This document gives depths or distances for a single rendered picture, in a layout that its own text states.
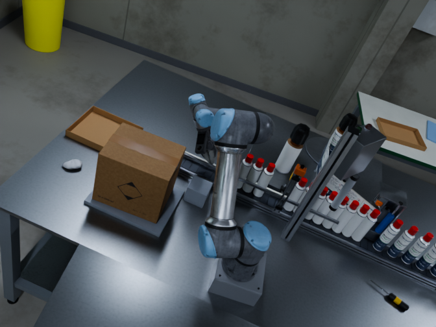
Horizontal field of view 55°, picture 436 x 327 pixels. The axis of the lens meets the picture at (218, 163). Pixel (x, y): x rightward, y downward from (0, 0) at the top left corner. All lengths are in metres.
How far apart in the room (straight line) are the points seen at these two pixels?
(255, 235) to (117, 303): 0.56
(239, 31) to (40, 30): 1.88
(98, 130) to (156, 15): 2.47
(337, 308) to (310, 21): 3.01
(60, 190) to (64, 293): 0.50
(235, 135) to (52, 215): 0.85
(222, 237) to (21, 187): 0.92
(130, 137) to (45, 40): 2.71
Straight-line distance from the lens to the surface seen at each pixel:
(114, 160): 1.70
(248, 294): 1.72
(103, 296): 1.66
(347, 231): 2.16
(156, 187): 1.70
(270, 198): 2.13
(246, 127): 1.44
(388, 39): 4.19
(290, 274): 1.95
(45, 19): 4.30
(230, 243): 1.51
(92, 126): 2.29
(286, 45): 4.44
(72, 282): 1.68
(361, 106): 3.57
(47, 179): 2.00
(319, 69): 4.54
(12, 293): 2.49
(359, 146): 1.68
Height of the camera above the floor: 2.27
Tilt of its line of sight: 39 degrees down
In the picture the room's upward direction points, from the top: 22 degrees clockwise
